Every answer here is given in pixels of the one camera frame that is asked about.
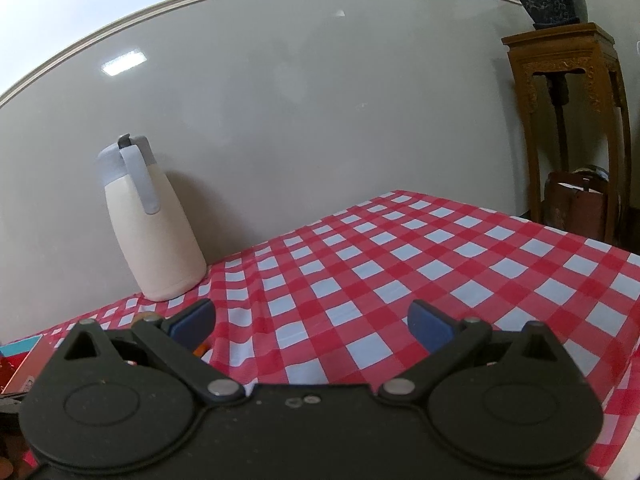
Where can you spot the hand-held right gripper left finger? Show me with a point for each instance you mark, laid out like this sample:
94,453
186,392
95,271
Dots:
192,322

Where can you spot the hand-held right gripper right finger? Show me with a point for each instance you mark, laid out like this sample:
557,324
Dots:
430,330

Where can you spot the small orange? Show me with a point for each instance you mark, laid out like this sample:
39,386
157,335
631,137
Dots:
201,350

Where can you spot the brown kiwi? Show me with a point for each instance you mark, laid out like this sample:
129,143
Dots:
146,316

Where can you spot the colourful cardboard box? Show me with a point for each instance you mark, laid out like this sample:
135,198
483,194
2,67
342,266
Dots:
20,365

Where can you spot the red checked tablecloth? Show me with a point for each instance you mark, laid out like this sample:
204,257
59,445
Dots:
400,270

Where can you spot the white thermos jug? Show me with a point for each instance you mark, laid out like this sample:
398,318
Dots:
155,230

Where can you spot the brown bag under stand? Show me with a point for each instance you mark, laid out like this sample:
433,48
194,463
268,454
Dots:
575,205

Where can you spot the carved wooden plant stand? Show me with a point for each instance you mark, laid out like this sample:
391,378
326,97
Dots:
560,45

